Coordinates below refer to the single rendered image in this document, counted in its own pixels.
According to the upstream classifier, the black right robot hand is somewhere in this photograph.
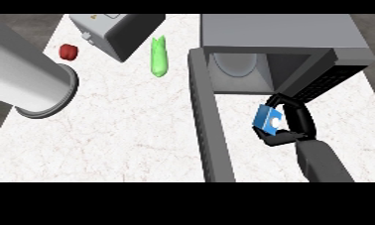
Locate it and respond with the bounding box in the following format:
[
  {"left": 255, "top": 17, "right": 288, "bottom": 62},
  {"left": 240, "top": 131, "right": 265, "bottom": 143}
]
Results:
[{"left": 251, "top": 93, "right": 317, "bottom": 148}]

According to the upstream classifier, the blue milk carton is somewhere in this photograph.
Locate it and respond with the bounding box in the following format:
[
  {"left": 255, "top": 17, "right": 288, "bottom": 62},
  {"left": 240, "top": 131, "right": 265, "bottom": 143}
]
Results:
[{"left": 251, "top": 104, "right": 285, "bottom": 136}]

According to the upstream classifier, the grey microwave door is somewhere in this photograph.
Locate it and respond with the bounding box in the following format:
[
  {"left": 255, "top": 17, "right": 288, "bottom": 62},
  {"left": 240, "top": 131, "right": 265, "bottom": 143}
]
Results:
[{"left": 186, "top": 48, "right": 237, "bottom": 183}]

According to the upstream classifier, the grey microwave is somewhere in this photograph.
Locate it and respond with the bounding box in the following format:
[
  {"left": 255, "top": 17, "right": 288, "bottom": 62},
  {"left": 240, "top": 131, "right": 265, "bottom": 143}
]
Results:
[{"left": 199, "top": 14, "right": 375, "bottom": 104}]

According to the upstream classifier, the green vegetable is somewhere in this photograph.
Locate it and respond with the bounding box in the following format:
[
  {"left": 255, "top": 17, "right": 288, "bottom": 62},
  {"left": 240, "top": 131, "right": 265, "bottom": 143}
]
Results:
[{"left": 147, "top": 35, "right": 169, "bottom": 78}]

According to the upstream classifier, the white toaster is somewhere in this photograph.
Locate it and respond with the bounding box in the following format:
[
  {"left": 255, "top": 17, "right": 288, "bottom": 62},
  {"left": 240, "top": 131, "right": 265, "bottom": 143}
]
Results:
[{"left": 69, "top": 14, "right": 166, "bottom": 63}]

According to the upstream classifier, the red pepper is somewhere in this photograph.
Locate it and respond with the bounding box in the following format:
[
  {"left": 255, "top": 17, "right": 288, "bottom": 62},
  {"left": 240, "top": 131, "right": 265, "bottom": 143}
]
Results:
[{"left": 57, "top": 44, "right": 79, "bottom": 61}]

